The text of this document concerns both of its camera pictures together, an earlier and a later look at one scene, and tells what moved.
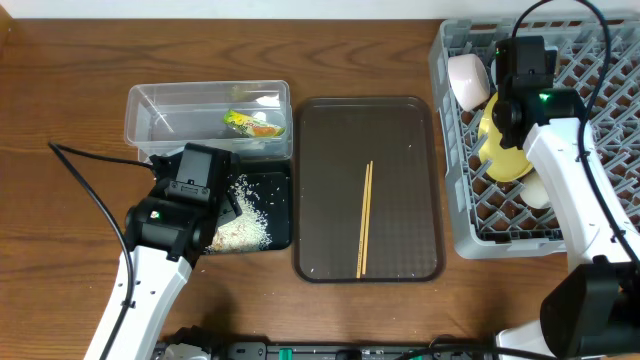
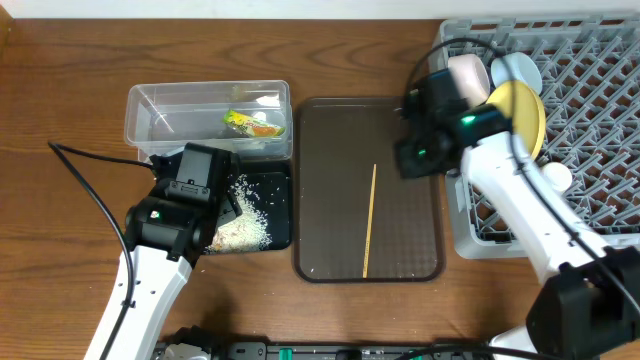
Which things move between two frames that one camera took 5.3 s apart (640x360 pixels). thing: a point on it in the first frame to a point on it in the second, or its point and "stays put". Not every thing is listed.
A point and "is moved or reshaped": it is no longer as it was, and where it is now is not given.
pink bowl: [469, 80] stays put
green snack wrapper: [252, 126] stays put
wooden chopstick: [358, 268] is moved or reshaped
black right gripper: [503, 138] to [407, 163]
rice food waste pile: [250, 231] stays put
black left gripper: [228, 208] stays put
